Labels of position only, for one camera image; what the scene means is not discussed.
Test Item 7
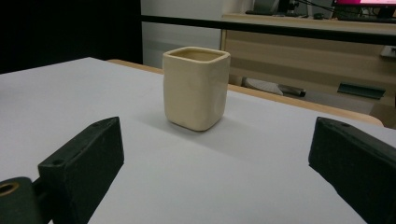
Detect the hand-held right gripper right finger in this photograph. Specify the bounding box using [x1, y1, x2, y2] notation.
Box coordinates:
[307, 116, 396, 224]

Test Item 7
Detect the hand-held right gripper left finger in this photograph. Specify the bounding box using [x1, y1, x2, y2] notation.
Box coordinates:
[37, 116, 125, 224]

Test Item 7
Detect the cream square ceramic cup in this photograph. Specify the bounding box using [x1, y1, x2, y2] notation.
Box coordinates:
[162, 46, 232, 133]

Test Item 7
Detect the dark flat tray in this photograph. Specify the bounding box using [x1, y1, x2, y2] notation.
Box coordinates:
[336, 81, 387, 101]

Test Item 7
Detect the white and grey device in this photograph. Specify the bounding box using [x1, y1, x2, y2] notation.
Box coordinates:
[242, 77, 307, 98]

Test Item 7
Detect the black curtain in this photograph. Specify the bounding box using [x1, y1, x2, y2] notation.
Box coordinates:
[0, 0, 144, 75]

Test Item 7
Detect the black horizontal bar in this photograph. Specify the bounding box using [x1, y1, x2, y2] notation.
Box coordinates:
[140, 14, 396, 47]

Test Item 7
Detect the monitor with pink screen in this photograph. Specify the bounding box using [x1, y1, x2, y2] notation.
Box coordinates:
[330, 0, 396, 19]

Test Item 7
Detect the black keyboard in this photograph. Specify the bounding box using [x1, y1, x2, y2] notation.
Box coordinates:
[245, 9, 301, 18]

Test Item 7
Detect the white wall socket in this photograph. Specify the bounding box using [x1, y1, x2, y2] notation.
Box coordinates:
[379, 45, 396, 59]

